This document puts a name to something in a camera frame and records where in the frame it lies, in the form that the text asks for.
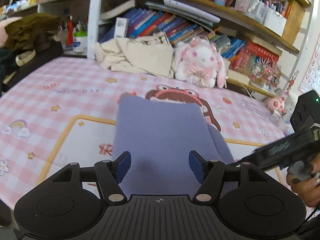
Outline white bed frame post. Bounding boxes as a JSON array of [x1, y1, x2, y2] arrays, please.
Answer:
[[87, 0, 102, 60]]

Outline cream beige garment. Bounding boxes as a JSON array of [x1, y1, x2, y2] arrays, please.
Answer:
[[93, 31, 174, 79]]

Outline pink checkered bed sheet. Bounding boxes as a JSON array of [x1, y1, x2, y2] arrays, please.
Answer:
[[1, 57, 285, 208]]

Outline small pink plush toy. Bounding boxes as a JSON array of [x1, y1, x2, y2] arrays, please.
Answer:
[[265, 96, 286, 115]]

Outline lavender purple sweater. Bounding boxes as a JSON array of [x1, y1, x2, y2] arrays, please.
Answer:
[[113, 95, 234, 197]]

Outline right hand dark nails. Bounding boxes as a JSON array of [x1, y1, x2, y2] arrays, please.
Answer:
[[286, 154, 319, 207]]

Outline white pink plush bunny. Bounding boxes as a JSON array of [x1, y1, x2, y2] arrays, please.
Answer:
[[174, 36, 228, 89]]

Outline brown fuzzy garment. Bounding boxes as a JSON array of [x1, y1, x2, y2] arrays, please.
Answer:
[[4, 13, 61, 51]]

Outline white box with barcode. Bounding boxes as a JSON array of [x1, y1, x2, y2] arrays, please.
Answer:
[[114, 17, 129, 38]]

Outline dark green black clothes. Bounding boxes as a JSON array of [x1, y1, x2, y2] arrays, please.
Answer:
[[1, 41, 63, 92]]

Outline white jar green lid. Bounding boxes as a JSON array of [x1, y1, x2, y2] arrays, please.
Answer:
[[73, 31, 87, 54]]

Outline pink fluffy garment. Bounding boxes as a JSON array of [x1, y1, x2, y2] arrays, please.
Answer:
[[0, 16, 23, 48]]

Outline red bottle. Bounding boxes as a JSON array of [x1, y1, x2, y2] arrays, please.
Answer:
[[66, 15, 73, 47]]

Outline wooden bookshelf with books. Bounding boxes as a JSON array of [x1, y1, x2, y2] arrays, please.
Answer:
[[97, 0, 313, 98]]

